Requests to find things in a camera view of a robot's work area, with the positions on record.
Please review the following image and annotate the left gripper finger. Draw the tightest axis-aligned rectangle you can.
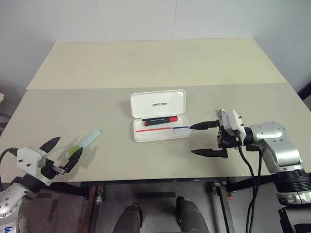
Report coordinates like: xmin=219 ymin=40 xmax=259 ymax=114
xmin=64 ymin=147 xmax=85 ymax=174
xmin=39 ymin=136 xmax=61 ymax=154

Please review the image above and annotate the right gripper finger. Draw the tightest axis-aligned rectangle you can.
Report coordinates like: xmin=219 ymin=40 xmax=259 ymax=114
xmin=189 ymin=120 xmax=221 ymax=131
xmin=190 ymin=148 xmax=228 ymax=159

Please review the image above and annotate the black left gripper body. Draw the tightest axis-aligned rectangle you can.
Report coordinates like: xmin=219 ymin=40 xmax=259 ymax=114
xmin=39 ymin=153 xmax=67 ymax=181

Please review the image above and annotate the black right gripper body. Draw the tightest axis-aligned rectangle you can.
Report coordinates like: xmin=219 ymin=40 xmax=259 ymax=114
xmin=216 ymin=125 xmax=242 ymax=151

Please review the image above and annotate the green marker with pale cap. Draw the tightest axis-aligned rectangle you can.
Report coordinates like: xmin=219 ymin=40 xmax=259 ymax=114
xmin=68 ymin=129 xmax=103 ymax=156

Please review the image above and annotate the red capped marker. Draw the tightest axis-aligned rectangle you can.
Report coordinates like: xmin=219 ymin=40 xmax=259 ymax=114
xmin=143 ymin=116 xmax=179 ymax=127

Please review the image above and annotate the white plastic pencil case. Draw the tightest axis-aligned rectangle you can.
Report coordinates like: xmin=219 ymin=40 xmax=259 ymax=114
xmin=129 ymin=89 xmax=191 ymax=144

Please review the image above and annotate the black marker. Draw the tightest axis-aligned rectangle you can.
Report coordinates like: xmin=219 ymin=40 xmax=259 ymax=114
xmin=141 ymin=117 xmax=171 ymax=122

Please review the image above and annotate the rusty metal table leg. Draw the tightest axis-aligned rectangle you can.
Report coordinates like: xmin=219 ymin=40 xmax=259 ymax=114
xmin=81 ymin=185 xmax=108 ymax=233

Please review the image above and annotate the dark metal table leg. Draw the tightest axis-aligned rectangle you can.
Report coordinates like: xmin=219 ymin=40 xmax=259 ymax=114
xmin=210 ymin=181 xmax=238 ymax=233

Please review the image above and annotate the dark rounded shape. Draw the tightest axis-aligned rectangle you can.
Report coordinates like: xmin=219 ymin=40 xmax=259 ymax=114
xmin=175 ymin=196 xmax=210 ymax=233
xmin=113 ymin=202 xmax=143 ymax=233

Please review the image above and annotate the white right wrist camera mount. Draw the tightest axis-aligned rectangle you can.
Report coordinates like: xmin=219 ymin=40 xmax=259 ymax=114
xmin=217 ymin=108 xmax=246 ymax=141

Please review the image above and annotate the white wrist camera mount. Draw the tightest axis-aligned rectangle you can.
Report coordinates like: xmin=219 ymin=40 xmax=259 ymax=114
xmin=17 ymin=146 xmax=53 ymax=187
xmin=217 ymin=108 xmax=246 ymax=141

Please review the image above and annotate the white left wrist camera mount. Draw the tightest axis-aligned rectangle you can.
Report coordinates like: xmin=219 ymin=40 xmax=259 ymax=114
xmin=17 ymin=146 xmax=53 ymax=187

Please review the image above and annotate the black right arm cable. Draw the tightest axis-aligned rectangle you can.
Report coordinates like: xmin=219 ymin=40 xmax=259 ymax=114
xmin=236 ymin=142 xmax=264 ymax=233

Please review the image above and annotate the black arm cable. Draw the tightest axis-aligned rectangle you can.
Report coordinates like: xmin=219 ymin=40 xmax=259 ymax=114
xmin=0 ymin=147 xmax=19 ymax=192
xmin=236 ymin=142 xmax=264 ymax=233

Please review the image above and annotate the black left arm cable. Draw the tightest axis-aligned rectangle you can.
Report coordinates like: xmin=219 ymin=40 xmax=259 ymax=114
xmin=0 ymin=147 xmax=19 ymax=192

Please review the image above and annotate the black table frame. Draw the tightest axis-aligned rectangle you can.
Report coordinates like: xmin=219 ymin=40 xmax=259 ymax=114
xmin=41 ymin=177 xmax=277 ymax=195

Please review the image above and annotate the dark object at wall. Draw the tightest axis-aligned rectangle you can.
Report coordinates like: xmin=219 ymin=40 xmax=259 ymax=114
xmin=297 ymin=82 xmax=311 ymax=100

